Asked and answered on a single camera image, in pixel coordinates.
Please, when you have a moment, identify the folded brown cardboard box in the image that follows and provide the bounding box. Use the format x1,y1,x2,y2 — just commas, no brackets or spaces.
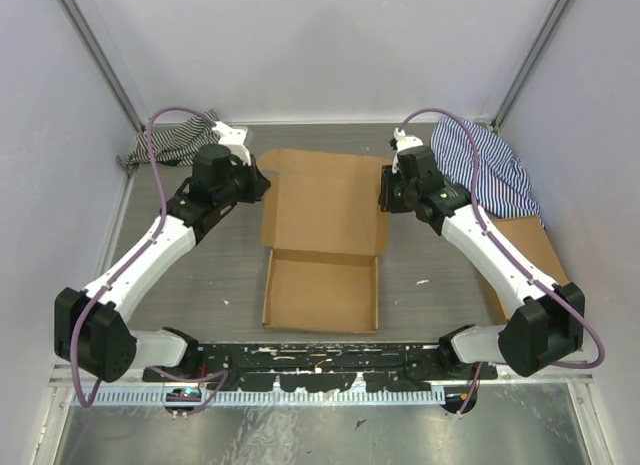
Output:
474,215,576,324

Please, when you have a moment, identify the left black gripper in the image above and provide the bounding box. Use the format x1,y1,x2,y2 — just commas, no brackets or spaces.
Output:
217,153,272,209

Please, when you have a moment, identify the blue white striped cloth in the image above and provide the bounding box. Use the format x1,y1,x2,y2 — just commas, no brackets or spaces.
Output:
431,118,540,218

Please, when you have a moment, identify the aluminium corner post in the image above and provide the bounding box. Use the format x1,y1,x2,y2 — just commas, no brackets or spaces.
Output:
489,0,575,132
57,0,145,132

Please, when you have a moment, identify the black white striped cloth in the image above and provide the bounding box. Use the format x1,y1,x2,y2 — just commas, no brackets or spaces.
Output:
116,117,218,175

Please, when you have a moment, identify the brown cardboard box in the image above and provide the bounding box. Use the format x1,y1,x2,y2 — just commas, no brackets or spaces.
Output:
258,148,390,334
474,215,576,324

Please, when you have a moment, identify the aluminium front rail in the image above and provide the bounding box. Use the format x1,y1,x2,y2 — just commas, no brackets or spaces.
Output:
47,342,595,386

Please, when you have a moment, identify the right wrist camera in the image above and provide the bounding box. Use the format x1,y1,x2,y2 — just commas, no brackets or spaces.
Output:
390,127,429,174

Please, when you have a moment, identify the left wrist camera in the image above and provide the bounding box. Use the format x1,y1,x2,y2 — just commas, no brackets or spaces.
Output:
211,121,252,166

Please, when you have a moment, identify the white slotted cable duct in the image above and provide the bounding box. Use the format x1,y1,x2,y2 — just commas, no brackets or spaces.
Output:
93,384,446,408

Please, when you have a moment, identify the right aluminium corner post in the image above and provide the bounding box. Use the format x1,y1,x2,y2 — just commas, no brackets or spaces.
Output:
489,0,575,132

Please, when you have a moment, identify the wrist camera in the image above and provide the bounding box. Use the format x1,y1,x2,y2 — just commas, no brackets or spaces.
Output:
211,121,252,166
390,127,429,174

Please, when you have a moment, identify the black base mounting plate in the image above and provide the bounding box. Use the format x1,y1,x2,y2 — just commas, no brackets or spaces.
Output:
141,341,499,392

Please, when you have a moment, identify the left aluminium corner post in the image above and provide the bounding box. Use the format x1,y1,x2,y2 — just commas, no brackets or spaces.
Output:
57,0,145,132

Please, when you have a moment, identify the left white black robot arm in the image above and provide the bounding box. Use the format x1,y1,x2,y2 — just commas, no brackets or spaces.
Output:
54,143,270,383

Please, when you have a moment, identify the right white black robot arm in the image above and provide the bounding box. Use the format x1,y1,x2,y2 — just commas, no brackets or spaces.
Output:
379,145,585,380

